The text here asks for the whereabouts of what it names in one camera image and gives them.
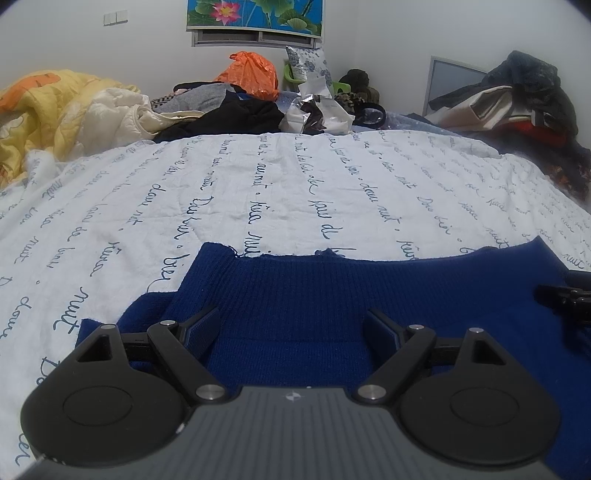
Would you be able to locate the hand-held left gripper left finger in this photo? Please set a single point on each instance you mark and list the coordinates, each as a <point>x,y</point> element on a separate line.
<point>203,328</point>

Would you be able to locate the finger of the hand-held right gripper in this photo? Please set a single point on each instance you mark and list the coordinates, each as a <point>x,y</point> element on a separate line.
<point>565,297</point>

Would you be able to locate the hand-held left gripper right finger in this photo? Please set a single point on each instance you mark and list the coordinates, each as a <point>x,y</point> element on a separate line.
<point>386,330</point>

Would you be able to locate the blue knit sweater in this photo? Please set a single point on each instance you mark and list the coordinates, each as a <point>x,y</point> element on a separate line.
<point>295,304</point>

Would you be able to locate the white script-printed bed sheet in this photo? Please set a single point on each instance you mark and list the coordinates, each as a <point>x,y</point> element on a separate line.
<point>323,194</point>

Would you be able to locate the red cloth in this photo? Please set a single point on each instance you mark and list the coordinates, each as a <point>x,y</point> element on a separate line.
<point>531,129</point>

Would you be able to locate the beige bag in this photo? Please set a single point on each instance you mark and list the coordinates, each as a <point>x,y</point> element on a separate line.
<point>485,106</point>

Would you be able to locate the black garment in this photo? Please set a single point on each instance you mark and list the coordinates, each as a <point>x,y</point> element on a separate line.
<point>231,121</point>

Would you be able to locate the dark jacket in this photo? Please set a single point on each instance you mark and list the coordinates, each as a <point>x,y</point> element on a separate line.
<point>540,83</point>

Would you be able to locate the cream cloth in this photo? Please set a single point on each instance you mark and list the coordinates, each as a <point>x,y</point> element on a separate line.
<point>147,115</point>

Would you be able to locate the crumpled silver plastic bag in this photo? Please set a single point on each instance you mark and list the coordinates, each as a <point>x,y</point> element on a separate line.
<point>318,113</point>

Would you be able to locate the grey garment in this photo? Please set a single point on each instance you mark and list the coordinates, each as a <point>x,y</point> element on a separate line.
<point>198,98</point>

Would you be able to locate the leopard print cloth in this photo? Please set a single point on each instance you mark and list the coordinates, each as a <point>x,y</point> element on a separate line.
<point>351,100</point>

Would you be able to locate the grey framed panel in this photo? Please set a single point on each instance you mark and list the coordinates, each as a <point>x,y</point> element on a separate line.
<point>450,81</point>

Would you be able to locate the green plastic chair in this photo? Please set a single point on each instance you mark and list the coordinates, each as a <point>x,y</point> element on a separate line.
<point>340,86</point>

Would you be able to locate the dark brown plush toy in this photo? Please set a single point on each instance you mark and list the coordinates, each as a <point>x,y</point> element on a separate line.
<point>359,83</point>

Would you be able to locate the orange plastic bag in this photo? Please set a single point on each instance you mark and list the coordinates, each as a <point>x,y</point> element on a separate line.
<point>251,74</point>

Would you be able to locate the yellow quilt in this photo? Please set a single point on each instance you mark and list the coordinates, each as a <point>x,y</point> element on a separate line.
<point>41,115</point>

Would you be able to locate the floral pillow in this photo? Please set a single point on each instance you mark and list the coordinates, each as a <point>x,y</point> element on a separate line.
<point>310,64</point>

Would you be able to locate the floral wall poster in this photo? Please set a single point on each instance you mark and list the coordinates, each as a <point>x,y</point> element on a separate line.
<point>254,14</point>

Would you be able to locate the white light switch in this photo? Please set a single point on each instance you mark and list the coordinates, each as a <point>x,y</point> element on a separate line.
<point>115,17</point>

